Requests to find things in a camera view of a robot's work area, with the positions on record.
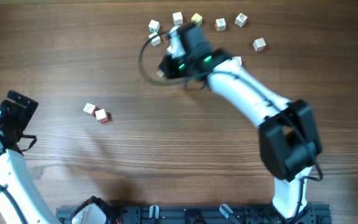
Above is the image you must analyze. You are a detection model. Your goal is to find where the white block red W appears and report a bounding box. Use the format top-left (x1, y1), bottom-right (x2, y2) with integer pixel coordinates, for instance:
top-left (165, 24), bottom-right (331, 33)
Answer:
top-left (95, 109), bottom-right (109, 123)

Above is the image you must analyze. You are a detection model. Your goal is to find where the white block blue P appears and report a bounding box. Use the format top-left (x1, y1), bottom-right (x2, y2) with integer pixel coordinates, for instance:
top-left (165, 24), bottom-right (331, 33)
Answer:
top-left (172, 12), bottom-right (183, 25)

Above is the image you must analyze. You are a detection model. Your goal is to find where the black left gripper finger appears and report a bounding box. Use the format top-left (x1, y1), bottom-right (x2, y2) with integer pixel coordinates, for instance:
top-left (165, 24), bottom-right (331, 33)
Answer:
top-left (21, 100), bottom-right (39, 131)
top-left (7, 90), bottom-right (30, 105)

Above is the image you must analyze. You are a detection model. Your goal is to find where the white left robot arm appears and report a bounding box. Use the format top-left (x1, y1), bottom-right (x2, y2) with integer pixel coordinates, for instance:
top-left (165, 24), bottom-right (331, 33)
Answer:
top-left (0, 90), bottom-right (59, 223)

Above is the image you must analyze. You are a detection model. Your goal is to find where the white block green Z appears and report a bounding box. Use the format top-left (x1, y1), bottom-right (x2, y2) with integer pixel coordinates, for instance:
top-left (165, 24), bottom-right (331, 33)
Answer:
top-left (149, 32), bottom-right (161, 47)

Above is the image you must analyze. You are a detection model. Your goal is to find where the white block blue X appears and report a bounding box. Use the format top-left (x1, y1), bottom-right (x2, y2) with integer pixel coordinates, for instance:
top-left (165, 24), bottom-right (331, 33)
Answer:
top-left (167, 45), bottom-right (173, 55)

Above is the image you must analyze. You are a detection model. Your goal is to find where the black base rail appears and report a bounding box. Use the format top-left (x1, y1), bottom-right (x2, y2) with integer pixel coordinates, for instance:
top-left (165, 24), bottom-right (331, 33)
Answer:
top-left (56, 196), bottom-right (333, 224)

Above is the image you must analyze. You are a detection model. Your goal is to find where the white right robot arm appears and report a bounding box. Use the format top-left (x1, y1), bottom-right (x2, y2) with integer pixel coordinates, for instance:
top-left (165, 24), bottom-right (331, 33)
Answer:
top-left (159, 23), bottom-right (322, 222)

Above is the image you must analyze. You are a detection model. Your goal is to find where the white block red side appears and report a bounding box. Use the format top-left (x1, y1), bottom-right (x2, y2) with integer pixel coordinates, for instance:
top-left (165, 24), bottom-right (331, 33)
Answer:
top-left (215, 18), bottom-right (226, 32)

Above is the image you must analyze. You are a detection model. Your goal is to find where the white block Z red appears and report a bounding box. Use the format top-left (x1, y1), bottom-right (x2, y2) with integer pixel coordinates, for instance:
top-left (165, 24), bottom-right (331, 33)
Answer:
top-left (232, 57), bottom-right (242, 65)

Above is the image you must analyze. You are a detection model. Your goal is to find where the white block paw print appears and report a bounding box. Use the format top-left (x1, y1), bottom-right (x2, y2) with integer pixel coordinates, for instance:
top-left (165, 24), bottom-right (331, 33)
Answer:
top-left (83, 103), bottom-right (99, 117)

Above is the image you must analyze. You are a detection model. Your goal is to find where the white block letter K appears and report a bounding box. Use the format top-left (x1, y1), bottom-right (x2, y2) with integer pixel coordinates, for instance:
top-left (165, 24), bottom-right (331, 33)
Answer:
top-left (235, 13), bottom-right (248, 27)

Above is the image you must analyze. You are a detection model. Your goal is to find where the white block letter E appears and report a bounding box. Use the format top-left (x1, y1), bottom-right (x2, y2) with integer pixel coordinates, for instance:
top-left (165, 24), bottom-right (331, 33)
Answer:
top-left (253, 38), bottom-right (267, 52)

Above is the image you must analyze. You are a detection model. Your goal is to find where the white block teal A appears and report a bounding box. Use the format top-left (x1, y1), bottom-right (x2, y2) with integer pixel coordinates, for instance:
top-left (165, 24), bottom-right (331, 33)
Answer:
top-left (148, 20), bottom-right (160, 33)

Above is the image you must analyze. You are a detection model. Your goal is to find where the white block numeral one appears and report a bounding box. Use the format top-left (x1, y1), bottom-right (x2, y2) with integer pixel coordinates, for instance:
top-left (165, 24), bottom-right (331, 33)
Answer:
top-left (157, 70), bottom-right (165, 77)

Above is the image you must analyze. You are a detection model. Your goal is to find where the yellow topped block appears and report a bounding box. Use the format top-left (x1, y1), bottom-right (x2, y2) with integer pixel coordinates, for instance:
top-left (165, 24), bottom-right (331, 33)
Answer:
top-left (191, 13), bottom-right (203, 26)

